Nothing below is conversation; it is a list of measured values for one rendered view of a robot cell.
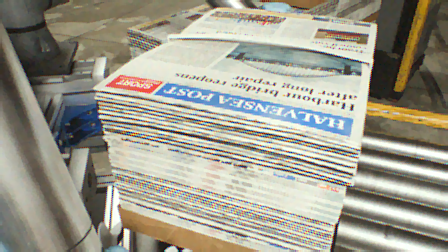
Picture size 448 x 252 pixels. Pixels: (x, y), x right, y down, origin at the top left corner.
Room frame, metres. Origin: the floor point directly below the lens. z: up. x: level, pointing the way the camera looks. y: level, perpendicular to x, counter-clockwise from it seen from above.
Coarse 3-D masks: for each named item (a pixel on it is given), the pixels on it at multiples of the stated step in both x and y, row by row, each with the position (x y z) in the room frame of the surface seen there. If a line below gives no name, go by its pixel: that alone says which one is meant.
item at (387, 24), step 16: (384, 0) 2.45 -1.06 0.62; (400, 0) 2.39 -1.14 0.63; (432, 0) 2.43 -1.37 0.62; (384, 16) 2.44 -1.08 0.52; (400, 16) 2.38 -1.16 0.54; (432, 16) 2.55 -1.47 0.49; (384, 32) 2.42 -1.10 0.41; (400, 32) 2.36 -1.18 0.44; (384, 48) 2.41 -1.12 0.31; (400, 48) 2.34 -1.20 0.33; (416, 64) 2.49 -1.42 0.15
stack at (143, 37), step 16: (256, 0) 1.58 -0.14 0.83; (336, 0) 1.61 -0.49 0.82; (352, 0) 1.77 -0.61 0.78; (176, 16) 1.33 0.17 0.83; (192, 16) 1.33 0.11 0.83; (336, 16) 1.64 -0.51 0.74; (352, 16) 1.79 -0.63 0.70; (128, 32) 1.20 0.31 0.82; (144, 32) 1.16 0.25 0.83; (160, 32) 1.16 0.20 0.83; (176, 32) 1.16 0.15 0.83; (144, 48) 1.15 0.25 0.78
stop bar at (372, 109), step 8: (368, 104) 0.70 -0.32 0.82; (376, 104) 0.70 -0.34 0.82; (368, 112) 0.68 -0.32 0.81; (376, 112) 0.68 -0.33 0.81; (384, 112) 0.67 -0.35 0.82; (392, 112) 0.67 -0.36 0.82; (400, 112) 0.66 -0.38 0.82; (408, 112) 0.66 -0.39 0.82; (416, 112) 0.66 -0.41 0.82; (424, 112) 0.66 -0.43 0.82; (400, 120) 0.66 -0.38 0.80; (408, 120) 0.65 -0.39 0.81; (416, 120) 0.65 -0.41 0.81; (424, 120) 0.64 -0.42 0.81; (432, 120) 0.64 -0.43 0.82; (440, 120) 0.63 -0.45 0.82
